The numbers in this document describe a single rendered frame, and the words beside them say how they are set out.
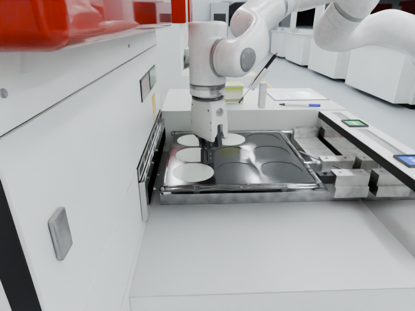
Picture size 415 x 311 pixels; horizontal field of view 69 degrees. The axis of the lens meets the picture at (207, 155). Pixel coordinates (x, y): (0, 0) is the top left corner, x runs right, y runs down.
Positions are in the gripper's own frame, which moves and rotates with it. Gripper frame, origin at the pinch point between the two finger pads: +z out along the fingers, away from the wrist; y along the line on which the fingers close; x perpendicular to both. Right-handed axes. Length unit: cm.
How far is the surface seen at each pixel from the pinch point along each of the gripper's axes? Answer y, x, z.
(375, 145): -26.0, -31.6, -4.1
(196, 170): -1.8, 4.8, 2.0
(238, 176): -10.2, -1.7, 2.1
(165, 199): -0.3, 12.9, 8.2
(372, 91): 202, -490, 78
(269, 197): -14.4, -8.7, 8.5
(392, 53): 176, -473, 14
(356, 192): -28.0, -23.1, 5.4
